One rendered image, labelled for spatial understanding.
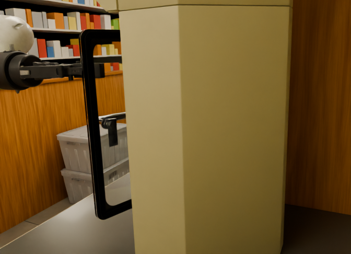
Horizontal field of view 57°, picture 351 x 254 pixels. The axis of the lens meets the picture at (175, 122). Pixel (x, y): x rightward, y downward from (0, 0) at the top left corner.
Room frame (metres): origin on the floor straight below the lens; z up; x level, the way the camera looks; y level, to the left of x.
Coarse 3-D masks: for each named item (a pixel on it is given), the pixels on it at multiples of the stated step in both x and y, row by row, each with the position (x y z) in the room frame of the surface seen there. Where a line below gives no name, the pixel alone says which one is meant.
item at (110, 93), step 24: (96, 48) 0.66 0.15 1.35; (120, 48) 0.69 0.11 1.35; (96, 72) 0.65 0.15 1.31; (120, 72) 0.69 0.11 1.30; (120, 96) 0.69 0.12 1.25; (120, 120) 0.68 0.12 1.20; (120, 144) 0.68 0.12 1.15; (120, 168) 0.68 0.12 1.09; (120, 192) 0.68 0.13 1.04; (96, 216) 0.64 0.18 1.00
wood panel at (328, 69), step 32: (320, 0) 0.76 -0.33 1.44; (320, 32) 0.76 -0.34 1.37; (320, 64) 0.76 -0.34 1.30; (320, 96) 0.76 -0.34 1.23; (288, 128) 0.79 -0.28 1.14; (320, 128) 0.76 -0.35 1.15; (288, 160) 0.79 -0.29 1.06; (320, 160) 0.75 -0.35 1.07; (288, 192) 0.79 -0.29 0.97; (320, 192) 0.75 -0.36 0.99
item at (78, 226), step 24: (72, 216) 0.76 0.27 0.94; (120, 216) 0.75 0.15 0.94; (288, 216) 0.72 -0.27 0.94; (312, 216) 0.72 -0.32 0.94; (336, 216) 0.71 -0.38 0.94; (24, 240) 0.66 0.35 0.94; (48, 240) 0.65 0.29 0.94; (72, 240) 0.65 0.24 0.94; (96, 240) 0.65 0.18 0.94; (120, 240) 0.64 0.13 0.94; (288, 240) 0.62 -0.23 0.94; (312, 240) 0.62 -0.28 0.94; (336, 240) 0.62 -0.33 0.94
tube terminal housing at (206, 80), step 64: (128, 0) 0.55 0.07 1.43; (192, 0) 0.52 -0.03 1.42; (256, 0) 0.55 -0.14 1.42; (128, 64) 0.56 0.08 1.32; (192, 64) 0.52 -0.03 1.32; (256, 64) 0.55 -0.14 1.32; (128, 128) 0.56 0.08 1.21; (192, 128) 0.52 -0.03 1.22; (256, 128) 0.56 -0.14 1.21; (192, 192) 0.52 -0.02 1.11; (256, 192) 0.56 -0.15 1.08
